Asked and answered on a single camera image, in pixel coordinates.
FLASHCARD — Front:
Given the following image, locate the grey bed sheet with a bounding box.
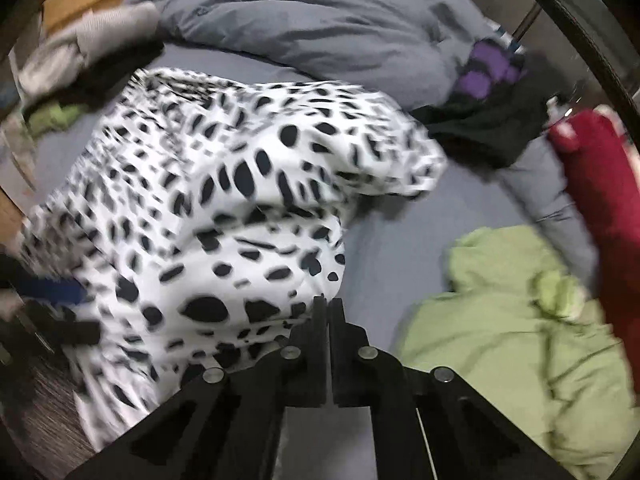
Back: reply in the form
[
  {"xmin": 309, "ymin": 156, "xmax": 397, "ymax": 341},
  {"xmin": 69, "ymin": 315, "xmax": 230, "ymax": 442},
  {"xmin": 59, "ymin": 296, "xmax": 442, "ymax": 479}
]
[{"xmin": 32, "ymin": 44, "xmax": 528, "ymax": 351}]

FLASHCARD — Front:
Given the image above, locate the olive green folded garment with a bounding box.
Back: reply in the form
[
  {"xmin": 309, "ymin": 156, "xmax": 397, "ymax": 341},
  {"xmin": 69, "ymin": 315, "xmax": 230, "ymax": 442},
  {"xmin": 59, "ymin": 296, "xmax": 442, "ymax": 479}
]
[{"xmin": 26, "ymin": 101, "xmax": 88, "ymax": 139}]

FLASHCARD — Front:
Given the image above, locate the white black spotted garment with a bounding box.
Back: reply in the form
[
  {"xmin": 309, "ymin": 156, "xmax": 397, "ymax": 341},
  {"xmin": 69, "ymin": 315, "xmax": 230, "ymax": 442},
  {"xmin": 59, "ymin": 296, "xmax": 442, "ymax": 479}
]
[{"xmin": 17, "ymin": 67, "xmax": 447, "ymax": 450}]

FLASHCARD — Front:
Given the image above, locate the black purple garment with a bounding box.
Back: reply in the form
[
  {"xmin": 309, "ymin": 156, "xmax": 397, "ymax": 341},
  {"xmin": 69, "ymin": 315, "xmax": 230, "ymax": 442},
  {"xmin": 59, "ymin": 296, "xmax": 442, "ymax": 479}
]
[{"xmin": 411, "ymin": 38, "xmax": 572, "ymax": 168}]

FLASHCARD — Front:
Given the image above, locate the black folded garment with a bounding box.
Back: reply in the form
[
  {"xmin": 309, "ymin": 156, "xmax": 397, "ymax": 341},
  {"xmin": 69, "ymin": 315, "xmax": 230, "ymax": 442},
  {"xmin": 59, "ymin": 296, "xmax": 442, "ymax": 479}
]
[{"xmin": 24, "ymin": 40, "xmax": 164, "ymax": 118}]

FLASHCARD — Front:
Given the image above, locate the grey white knit garment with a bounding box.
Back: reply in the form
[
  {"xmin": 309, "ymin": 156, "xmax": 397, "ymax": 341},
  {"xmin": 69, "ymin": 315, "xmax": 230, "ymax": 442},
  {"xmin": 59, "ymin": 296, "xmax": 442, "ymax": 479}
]
[{"xmin": 17, "ymin": 1, "xmax": 160, "ymax": 104}]

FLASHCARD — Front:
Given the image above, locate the red plush toy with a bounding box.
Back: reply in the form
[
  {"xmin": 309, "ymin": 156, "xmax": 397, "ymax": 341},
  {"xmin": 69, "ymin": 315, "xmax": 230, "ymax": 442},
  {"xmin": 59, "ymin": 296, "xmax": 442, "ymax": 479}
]
[{"xmin": 548, "ymin": 110, "xmax": 639, "ymax": 387}]

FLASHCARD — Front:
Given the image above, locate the light green garment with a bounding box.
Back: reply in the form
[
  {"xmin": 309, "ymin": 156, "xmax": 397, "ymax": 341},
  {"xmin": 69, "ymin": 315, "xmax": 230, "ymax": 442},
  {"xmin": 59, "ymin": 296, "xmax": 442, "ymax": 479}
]
[{"xmin": 395, "ymin": 226, "xmax": 639, "ymax": 479}]

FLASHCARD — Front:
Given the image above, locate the grey duvet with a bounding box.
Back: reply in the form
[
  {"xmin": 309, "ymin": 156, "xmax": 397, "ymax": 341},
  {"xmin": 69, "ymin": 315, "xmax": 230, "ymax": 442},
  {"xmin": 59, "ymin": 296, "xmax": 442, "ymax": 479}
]
[{"xmin": 127, "ymin": 0, "xmax": 598, "ymax": 289}]

